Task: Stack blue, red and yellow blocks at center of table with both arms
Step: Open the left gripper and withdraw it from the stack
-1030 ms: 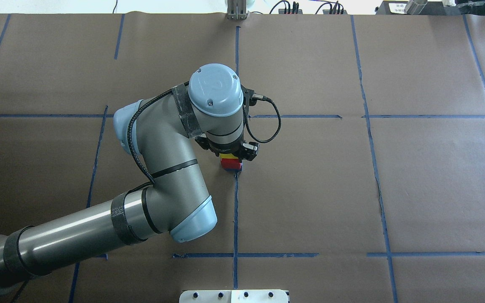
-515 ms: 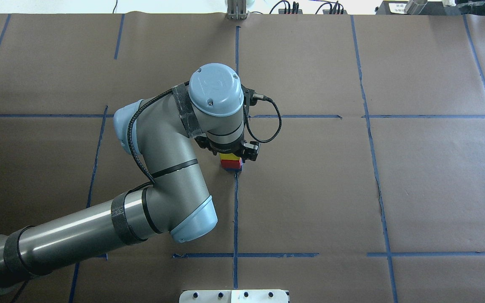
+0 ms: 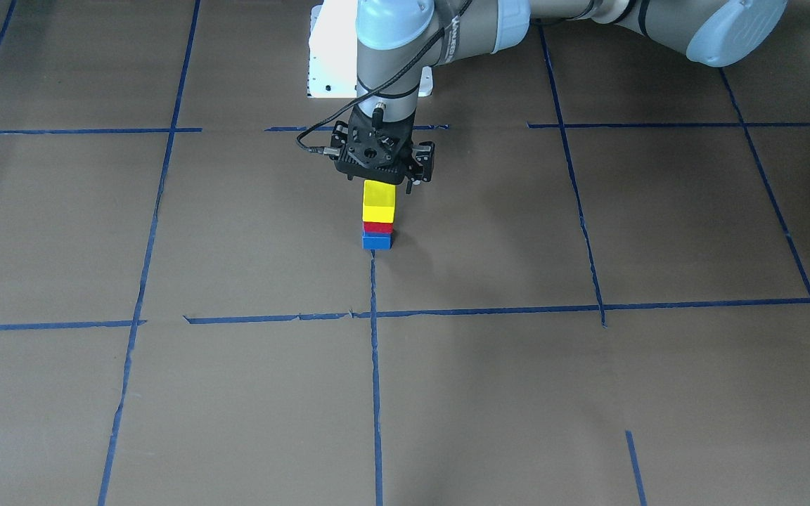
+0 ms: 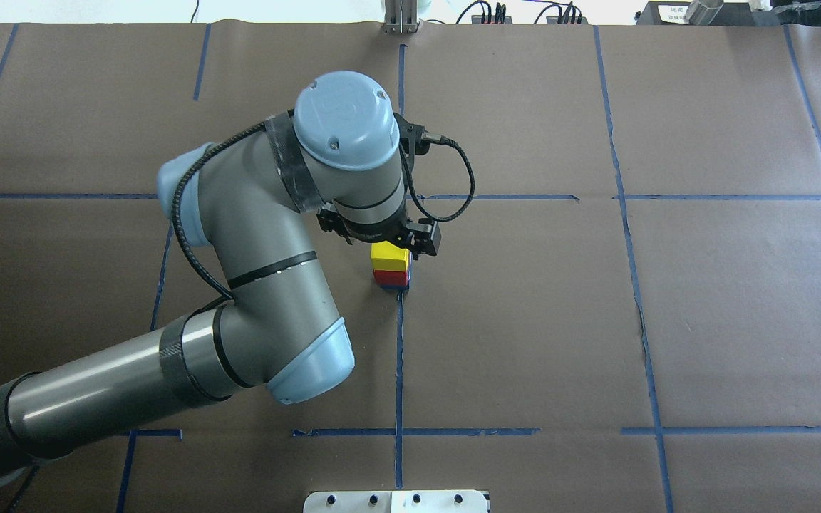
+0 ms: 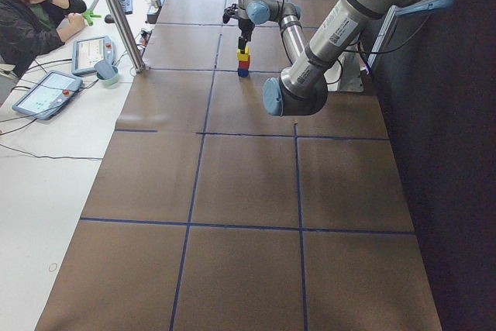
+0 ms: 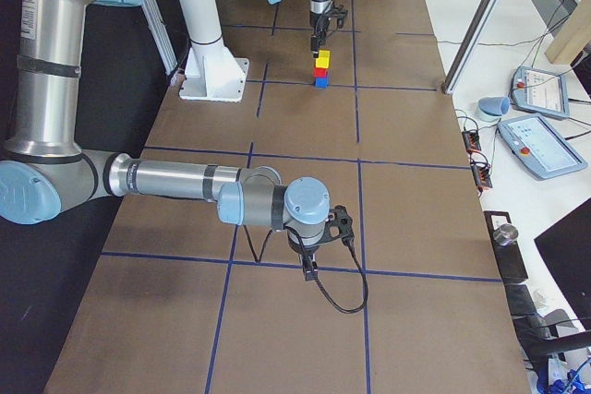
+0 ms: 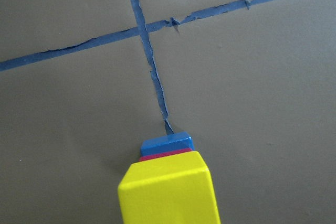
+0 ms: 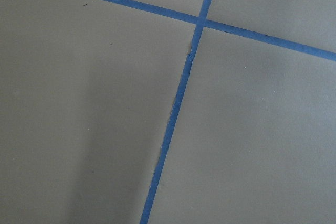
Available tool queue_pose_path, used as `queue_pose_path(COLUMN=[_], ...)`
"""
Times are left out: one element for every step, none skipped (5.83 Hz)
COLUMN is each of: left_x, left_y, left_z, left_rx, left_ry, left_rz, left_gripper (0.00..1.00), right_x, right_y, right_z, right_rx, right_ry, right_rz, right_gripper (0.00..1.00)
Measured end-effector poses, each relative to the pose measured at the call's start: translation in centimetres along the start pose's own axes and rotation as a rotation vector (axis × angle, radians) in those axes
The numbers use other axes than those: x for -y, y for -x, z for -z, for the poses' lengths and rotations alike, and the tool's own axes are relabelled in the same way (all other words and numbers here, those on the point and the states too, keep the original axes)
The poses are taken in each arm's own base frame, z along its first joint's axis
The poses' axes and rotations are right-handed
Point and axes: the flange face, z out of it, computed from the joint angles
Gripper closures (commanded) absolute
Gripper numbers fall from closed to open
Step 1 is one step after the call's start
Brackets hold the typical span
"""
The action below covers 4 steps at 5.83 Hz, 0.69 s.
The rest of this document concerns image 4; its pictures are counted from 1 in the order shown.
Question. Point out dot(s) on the aluminium frame post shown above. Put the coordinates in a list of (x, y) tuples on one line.
[(401, 16)]

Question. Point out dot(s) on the orange black connector box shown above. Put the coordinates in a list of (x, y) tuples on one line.
[(563, 14), (483, 13)]

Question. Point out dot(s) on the metal cylinder weight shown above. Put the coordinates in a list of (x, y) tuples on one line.
[(702, 12)]

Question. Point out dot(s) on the orange black connector box near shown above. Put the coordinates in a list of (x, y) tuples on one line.
[(563, 14)]

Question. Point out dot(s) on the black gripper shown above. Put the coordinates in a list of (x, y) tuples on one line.
[(425, 239)]

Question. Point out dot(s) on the yellow wooden block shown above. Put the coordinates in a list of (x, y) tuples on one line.
[(385, 256)]

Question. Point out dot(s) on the orange black connector box far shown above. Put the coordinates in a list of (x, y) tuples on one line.
[(483, 13)]

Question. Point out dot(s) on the red wooden block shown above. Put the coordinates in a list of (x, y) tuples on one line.
[(392, 277)]

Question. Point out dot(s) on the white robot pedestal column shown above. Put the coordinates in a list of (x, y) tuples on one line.
[(414, 500)]

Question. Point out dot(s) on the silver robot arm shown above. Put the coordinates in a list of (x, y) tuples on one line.
[(236, 209)]

